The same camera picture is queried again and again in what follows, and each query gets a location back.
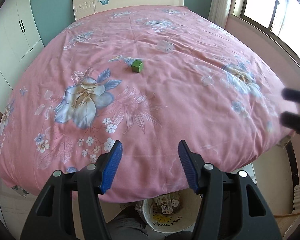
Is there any white trash bucket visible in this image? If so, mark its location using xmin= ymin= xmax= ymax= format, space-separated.
xmin=141 ymin=189 xmax=202 ymax=233

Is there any grey trouser leg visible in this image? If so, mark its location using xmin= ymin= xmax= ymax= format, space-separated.
xmin=107 ymin=206 xmax=149 ymax=240

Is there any cream curtain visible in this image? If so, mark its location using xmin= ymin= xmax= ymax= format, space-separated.
xmin=208 ymin=0 xmax=232 ymax=28

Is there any clear plastic cup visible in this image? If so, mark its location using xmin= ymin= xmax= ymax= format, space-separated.
xmin=157 ymin=40 xmax=174 ymax=53

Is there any pink floral bed sheet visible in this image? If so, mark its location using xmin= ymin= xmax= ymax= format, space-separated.
xmin=0 ymin=6 xmax=297 ymax=203

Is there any green wooden cube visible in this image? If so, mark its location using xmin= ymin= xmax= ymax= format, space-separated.
xmin=131 ymin=60 xmax=143 ymax=73

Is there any white wardrobe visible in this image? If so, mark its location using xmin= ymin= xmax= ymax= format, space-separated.
xmin=0 ymin=0 xmax=44 ymax=113

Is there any window with frame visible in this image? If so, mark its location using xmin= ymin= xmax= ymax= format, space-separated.
xmin=233 ymin=0 xmax=300 ymax=68

